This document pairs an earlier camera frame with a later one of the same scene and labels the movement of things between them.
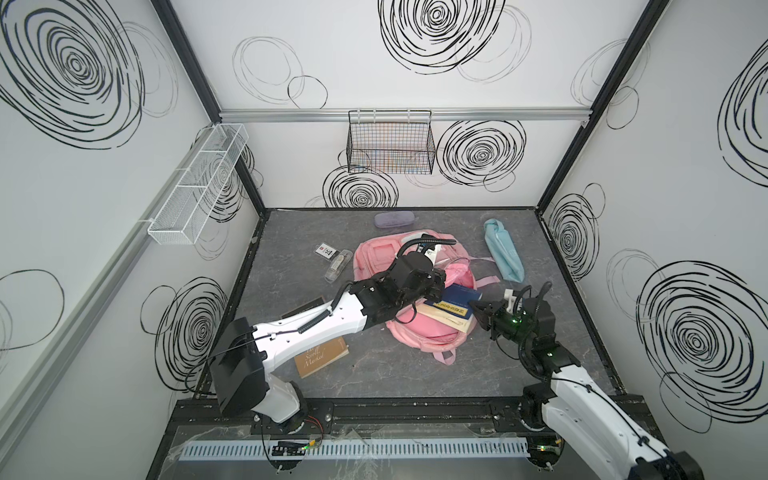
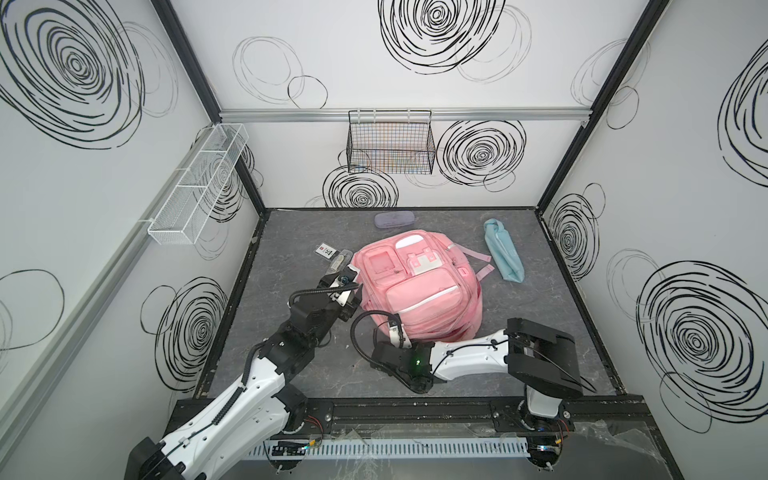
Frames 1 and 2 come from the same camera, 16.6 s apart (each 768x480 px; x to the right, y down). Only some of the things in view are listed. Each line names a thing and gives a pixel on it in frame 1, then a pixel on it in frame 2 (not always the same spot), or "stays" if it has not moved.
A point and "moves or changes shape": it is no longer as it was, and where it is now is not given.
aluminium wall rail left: (22, 396) stays
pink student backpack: (413, 328) moves or changes shape
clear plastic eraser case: (337, 260) stays
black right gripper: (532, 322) → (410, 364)
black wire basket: (390, 142) stays
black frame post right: (632, 46) stays
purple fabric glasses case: (394, 219) stays
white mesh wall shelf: (183, 214) stays
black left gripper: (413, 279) → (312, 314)
